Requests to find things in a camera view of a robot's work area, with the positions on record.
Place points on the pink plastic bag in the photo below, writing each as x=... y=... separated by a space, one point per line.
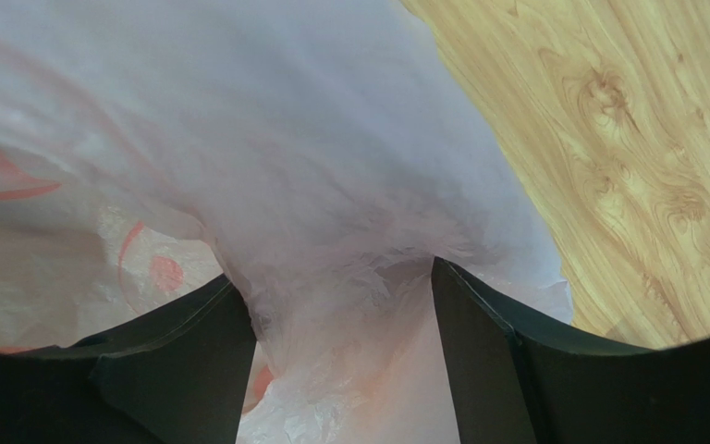
x=325 y=154

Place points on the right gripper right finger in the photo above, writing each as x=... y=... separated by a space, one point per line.
x=517 y=375

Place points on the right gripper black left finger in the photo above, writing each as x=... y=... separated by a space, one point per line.
x=177 y=374

